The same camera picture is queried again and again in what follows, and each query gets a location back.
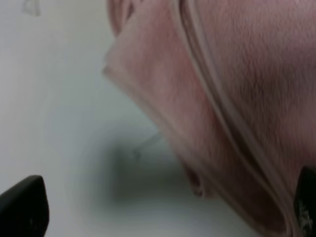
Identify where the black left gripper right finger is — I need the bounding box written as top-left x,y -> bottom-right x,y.
294,167 -> 316,237

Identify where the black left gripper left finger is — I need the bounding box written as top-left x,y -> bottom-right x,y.
0,175 -> 49,237

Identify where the pink fluffy towel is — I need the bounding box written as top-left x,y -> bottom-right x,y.
104,0 -> 316,237

